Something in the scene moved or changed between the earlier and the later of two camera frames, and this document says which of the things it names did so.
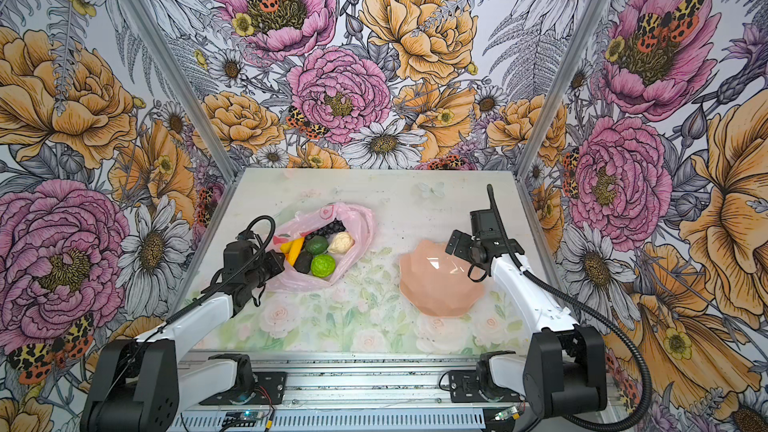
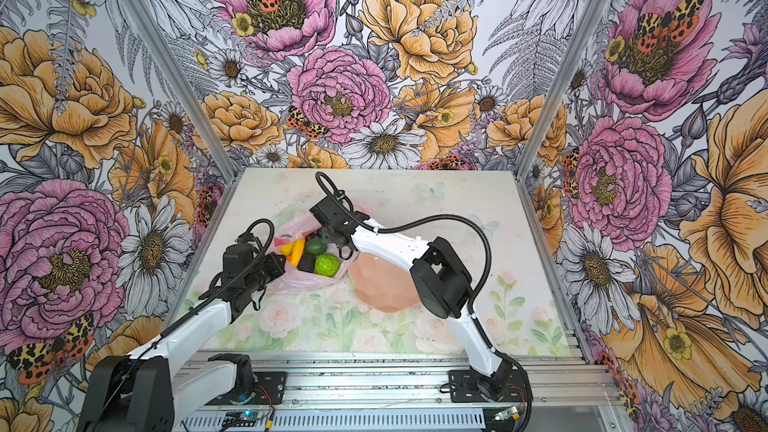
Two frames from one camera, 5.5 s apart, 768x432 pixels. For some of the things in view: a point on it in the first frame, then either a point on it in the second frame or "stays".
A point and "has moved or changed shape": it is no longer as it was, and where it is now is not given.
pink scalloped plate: (438, 282) has moved or changed shape
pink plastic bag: (304, 223) stays
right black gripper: (458, 250) -> (325, 233)
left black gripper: (274, 260) stays
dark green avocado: (316, 244) stays
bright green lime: (322, 265) stays
